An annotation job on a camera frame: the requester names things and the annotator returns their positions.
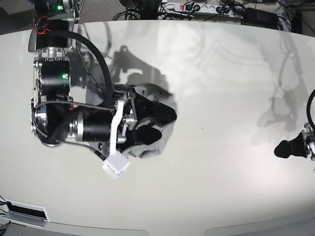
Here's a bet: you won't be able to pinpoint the grey t-shirt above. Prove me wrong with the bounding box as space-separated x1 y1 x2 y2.
115 83 177 158

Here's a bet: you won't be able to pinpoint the tangled black cables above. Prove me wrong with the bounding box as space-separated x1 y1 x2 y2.
113 0 197 22

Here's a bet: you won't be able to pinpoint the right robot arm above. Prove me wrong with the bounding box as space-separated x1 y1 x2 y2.
29 0 177 153

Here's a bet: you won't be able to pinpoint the black power adapter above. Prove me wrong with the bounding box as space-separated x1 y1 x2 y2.
243 8 279 28

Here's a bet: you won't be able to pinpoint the white power strip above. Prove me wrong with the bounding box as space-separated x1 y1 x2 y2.
158 0 243 19

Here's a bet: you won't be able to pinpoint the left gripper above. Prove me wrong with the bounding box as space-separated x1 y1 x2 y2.
274 122 315 161

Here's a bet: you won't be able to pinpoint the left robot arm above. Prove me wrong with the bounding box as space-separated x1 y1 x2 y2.
274 90 315 161

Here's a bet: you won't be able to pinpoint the grey cable tray slot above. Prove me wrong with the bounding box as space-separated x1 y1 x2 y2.
3 200 50 229

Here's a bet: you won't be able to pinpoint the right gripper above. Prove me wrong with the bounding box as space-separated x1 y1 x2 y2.
73 88 177 148

